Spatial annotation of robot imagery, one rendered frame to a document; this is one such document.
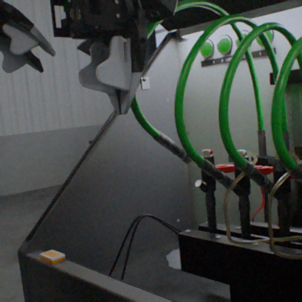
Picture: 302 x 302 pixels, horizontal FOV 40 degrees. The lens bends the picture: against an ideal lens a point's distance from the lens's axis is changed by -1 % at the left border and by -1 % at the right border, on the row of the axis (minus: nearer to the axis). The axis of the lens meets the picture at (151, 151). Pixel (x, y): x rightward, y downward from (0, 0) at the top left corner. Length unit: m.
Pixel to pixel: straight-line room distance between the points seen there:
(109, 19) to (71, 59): 7.40
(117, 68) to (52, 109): 7.15
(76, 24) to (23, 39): 0.25
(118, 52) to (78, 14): 0.06
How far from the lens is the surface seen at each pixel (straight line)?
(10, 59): 0.78
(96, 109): 8.02
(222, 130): 0.59
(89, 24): 0.46
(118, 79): 0.49
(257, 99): 0.96
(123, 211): 1.08
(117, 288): 0.71
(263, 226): 0.81
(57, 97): 7.69
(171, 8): 0.57
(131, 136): 1.09
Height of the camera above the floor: 1.24
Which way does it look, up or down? 6 degrees down
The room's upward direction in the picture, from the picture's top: 5 degrees counter-clockwise
